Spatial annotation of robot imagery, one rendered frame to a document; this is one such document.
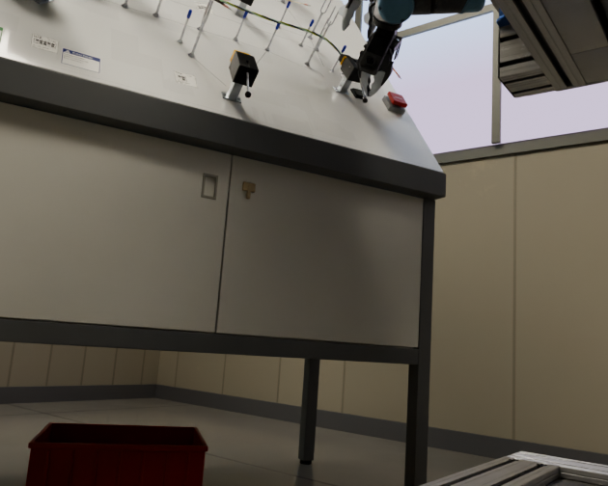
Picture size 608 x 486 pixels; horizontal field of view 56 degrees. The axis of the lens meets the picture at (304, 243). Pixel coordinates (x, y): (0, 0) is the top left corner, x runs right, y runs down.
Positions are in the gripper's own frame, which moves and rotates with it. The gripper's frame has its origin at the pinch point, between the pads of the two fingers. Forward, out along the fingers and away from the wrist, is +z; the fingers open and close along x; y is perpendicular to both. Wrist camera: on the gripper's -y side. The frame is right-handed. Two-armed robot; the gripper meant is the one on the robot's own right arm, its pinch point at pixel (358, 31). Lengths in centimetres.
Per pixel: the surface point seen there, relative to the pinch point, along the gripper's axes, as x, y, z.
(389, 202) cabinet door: -4.9, -27.5, 39.1
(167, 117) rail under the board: 54, -22, 29
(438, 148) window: -99, 58, 33
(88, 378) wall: 18, 141, 204
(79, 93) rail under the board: 71, -20, 28
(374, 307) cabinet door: 0, -40, 63
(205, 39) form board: 38.3, 9.4, 12.4
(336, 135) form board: 11.3, -19.8, 26.1
